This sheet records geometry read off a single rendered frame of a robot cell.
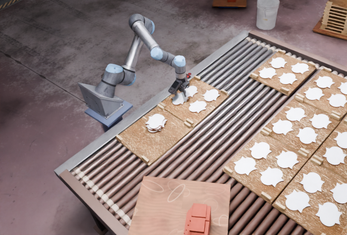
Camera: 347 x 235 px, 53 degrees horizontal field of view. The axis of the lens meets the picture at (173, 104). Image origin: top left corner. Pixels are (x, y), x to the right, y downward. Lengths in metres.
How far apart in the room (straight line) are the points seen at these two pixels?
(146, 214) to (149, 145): 0.56
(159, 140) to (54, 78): 2.61
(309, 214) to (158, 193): 0.82
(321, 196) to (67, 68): 3.58
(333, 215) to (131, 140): 1.29
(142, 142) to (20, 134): 2.06
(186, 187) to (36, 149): 2.24
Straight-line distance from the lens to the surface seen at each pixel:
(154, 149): 2.29
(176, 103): 2.54
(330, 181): 2.23
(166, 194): 1.97
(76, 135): 3.85
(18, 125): 4.24
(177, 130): 2.38
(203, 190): 1.96
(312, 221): 2.07
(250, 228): 2.01
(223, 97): 2.59
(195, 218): 1.71
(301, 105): 2.60
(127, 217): 2.07
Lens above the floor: 2.72
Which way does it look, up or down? 44 degrees down
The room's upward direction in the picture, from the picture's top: 7 degrees counter-clockwise
